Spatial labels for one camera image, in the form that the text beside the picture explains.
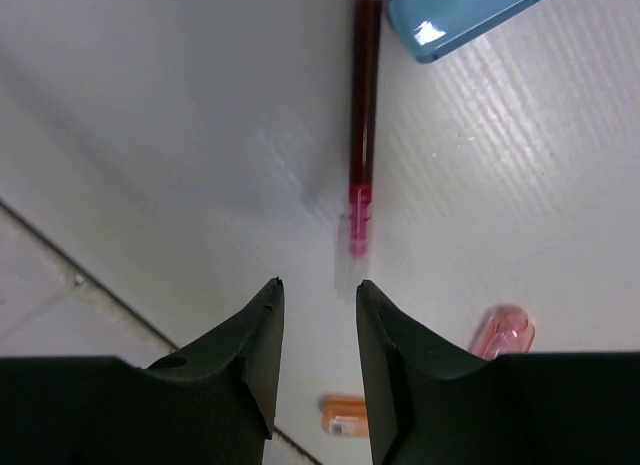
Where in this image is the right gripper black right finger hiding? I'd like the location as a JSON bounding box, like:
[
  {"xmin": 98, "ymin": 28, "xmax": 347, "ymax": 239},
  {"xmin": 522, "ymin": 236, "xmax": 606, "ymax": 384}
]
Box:
[{"xmin": 356, "ymin": 281, "xmax": 639, "ymax": 464}]

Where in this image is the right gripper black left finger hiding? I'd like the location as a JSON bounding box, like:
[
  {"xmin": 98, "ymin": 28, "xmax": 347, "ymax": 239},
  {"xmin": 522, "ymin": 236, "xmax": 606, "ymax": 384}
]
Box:
[{"xmin": 1, "ymin": 278, "xmax": 284, "ymax": 464}]

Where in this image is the magenta gel pen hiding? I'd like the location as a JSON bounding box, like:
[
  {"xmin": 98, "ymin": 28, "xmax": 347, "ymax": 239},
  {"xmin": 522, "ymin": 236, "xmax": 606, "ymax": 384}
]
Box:
[{"xmin": 333, "ymin": 0, "xmax": 385, "ymax": 301}]

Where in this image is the orange highlighter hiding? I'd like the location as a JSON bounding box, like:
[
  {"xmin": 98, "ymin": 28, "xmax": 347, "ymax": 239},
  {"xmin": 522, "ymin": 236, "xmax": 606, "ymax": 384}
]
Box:
[{"xmin": 319, "ymin": 395, "xmax": 369, "ymax": 439}]

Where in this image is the pink highlighter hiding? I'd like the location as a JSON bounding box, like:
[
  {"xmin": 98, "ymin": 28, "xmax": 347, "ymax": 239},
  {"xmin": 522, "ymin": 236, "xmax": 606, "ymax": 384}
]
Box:
[{"xmin": 469, "ymin": 304, "xmax": 536, "ymax": 361}]

